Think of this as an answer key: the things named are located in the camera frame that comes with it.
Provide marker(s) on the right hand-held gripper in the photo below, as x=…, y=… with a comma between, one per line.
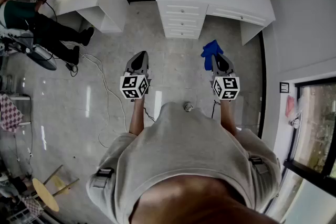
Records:
x=227, y=86

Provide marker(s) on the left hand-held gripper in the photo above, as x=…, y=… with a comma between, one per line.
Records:
x=134, y=86

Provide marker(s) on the blue cloth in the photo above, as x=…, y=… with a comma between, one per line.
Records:
x=210, y=49

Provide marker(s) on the person's right forearm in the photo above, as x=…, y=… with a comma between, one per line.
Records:
x=227, y=118

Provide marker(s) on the person's left forearm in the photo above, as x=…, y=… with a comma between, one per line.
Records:
x=137, y=118

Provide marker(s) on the small white table drawer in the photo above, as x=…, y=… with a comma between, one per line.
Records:
x=183, y=10
x=183, y=23
x=182, y=33

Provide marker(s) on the wide white table drawer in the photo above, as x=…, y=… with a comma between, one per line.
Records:
x=237, y=16

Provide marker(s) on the person's grey shoe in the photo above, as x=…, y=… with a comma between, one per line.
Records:
x=188, y=106

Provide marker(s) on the person's grey shirt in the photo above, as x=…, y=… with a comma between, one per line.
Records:
x=183, y=144

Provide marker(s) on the grey office chair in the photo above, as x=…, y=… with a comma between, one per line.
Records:
x=43, y=59

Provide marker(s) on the black framed window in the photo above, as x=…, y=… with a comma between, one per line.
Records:
x=315, y=126

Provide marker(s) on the checked cloth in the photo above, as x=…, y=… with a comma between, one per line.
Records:
x=9, y=112

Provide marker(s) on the person's neck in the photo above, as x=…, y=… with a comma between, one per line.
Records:
x=199, y=202

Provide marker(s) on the round wooden stool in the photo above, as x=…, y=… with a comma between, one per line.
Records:
x=46, y=194

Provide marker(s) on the small black wall sign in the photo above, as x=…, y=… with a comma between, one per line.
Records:
x=284, y=87

